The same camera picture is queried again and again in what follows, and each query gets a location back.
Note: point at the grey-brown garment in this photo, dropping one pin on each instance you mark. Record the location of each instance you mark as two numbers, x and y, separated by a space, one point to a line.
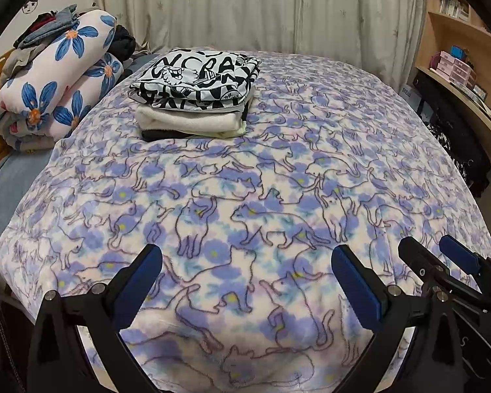
18 61

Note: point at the grey bedsheet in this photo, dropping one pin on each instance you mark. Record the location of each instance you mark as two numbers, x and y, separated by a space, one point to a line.
12 184

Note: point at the rolled blue floral quilt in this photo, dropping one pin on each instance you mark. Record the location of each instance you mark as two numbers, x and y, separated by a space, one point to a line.
65 90

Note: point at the wooden shelf unit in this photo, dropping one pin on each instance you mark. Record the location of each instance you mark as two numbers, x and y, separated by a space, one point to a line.
446 37

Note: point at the black folded garment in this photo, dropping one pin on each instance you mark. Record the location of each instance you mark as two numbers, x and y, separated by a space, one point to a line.
159 136

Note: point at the cream folded garment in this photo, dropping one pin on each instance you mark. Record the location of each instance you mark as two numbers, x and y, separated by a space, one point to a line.
188 120

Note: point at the white black printed jacket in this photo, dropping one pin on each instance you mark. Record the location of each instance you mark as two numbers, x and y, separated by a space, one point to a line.
196 73

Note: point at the purple cat print blanket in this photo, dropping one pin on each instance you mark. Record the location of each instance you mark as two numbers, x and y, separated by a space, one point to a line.
245 180

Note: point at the dark red garment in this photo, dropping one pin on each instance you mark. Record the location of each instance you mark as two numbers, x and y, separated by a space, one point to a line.
41 22

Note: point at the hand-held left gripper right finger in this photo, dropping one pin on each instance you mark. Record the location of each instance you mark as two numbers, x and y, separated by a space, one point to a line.
358 290

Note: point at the pale patterned curtain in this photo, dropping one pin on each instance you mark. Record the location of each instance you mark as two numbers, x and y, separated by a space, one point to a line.
249 8

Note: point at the grey-blue garment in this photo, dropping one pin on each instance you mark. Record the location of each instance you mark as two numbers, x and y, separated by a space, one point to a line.
55 28

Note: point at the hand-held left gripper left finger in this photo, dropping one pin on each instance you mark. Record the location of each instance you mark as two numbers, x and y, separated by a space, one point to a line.
137 290

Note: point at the small blue box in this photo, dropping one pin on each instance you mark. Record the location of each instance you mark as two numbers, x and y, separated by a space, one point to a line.
457 51

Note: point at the black clothes pile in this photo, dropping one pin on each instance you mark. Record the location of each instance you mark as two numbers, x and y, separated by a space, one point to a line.
122 45

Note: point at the white labelled box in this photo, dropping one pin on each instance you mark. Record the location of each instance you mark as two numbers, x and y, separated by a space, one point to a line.
410 96

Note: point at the small framed picture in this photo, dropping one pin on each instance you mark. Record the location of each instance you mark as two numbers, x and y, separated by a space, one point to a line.
479 93

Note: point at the cartoon face wall sticker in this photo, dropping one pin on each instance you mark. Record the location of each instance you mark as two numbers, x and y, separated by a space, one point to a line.
32 3

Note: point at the row of books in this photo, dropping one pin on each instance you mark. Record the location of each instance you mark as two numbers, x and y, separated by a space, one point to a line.
454 5

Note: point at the black white patterned cloth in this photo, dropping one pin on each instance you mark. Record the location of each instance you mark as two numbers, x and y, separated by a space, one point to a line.
444 139

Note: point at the stack of pink boxes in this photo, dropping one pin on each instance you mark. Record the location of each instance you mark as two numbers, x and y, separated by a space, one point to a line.
454 69

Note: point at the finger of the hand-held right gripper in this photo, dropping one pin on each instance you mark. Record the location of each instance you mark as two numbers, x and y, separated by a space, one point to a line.
458 251
419 258

